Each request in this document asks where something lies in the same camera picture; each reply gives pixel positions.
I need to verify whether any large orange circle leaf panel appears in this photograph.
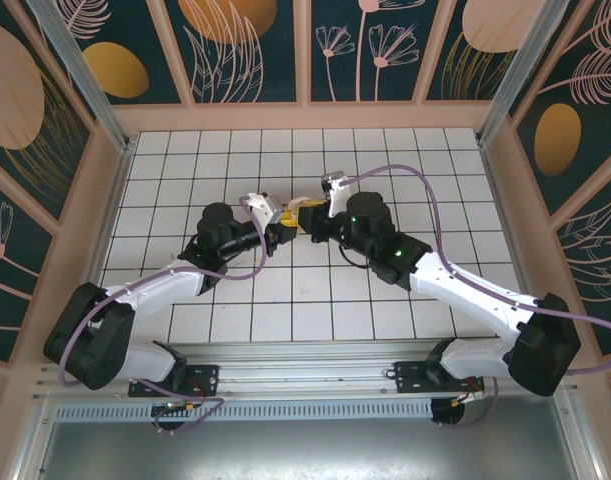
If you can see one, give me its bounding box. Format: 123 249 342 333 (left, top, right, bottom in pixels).
165 0 299 104

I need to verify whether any big pale circle gold panel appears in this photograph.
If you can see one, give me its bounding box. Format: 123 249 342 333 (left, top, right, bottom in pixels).
0 0 94 224

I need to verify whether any grey metal sheet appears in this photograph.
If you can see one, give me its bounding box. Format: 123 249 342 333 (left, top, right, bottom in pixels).
14 419 601 480

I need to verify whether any pink flower outline wall panel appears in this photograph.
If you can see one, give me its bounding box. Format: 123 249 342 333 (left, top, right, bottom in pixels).
0 174 54 361

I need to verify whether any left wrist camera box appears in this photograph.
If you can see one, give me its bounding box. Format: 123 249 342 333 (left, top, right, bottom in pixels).
240 192 286 226

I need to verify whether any purple cable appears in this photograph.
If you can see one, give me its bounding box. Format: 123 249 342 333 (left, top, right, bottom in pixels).
340 164 611 431
57 196 267 435

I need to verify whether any pink flowers dark panel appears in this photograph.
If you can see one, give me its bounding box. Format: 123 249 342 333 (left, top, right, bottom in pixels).
310 0 439 103

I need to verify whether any black round grommet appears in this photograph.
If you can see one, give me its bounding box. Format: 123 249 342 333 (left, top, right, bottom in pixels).
152 415 186 434
429 398 467 430

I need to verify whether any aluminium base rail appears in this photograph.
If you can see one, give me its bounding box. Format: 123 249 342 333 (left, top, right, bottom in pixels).
32 342 584 401

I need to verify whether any pale circle gold lines panel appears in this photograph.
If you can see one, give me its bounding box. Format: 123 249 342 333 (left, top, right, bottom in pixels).
424 0 531 101

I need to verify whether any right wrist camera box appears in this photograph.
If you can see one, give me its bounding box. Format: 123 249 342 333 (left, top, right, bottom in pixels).
320 169 359 219

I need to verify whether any aluminium corner post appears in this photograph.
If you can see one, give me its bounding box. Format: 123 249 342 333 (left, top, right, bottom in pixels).
24 0 136 154
477 0 556 147

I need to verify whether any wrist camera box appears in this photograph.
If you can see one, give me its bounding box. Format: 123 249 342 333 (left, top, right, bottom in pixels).
240 192 286 226
320 169 359 219

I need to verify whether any pink leaf outline wall panel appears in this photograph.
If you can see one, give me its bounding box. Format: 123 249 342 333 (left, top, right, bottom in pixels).
554 197 611 356

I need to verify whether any small circuit board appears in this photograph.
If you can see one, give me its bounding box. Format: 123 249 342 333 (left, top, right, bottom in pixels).
152 401 196 417

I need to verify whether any slotted grey cable duct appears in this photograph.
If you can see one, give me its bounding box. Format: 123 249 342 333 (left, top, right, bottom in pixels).
49 402 435 424

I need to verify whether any orange oval pink feather panel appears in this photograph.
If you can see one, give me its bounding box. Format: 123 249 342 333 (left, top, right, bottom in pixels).
67 0 184 105

